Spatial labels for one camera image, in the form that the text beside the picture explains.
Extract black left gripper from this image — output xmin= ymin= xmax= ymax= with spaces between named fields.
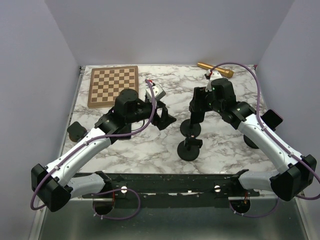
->
xmin=126 ymin=99 xmax=177 ymax=131

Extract black phone stand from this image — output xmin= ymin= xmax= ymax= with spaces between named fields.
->
xmin=180 ymin=119 xmax=201 ymax=137
xmin=243 ymin=135 xmax=259 ymax=149
xmin=177 ymin=135 xmax=203 ymax=162

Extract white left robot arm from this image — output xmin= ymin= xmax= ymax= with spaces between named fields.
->
xmin=31 ymin=85 xmax=176 ymax=212

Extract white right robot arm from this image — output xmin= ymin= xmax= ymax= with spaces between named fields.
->
xmin=189 ymin=78 xmax=317 ymax=201

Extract black phone red case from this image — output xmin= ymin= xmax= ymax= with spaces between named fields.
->
xmin=261 ymin=109 xmax=283 ymax=131

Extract gold cylinder tube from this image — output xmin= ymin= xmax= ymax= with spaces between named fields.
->
xmin=197 ymin=62 xmax=234 ymax=78

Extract wooden chessboard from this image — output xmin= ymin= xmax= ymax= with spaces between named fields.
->
xmin=87 ymin=65 xmax=139 ymax=109

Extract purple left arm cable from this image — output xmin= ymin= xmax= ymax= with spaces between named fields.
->
xmin=30 ymin=79 xmax=158 ymax=211

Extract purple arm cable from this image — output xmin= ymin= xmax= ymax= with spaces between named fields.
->
xmin=30 ymin=79 xmax=158 ymax=211
xmin=211 ymin=62 xmax=320 ymax=201

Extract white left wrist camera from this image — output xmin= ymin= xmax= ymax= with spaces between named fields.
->
xmin=145 ymin=84 xmax=166 ymax=101

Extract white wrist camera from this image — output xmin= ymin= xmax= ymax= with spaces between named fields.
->
xmin=204 ymin=69 xmax=223 ymax=92
xmin=145 ymin=84 xmax=166 ymax=101

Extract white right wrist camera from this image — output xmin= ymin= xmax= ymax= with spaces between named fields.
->
xmin=204 ymin=69 xmax=223 ymax=92

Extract black mounting rail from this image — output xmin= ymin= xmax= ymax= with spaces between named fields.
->
xmin=84 ymin=173 xmax=260 ymax=209

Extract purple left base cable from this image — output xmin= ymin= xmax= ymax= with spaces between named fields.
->
xmin=92 ymin=185 xmax=142 ymax=221

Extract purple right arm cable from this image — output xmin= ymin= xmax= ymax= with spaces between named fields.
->
xmin=211 ymin=62 xmax=320 ymax=201

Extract small black dark mount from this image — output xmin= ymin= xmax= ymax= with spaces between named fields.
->
xmin=67 ymin=121 xmax=88 ymax=143

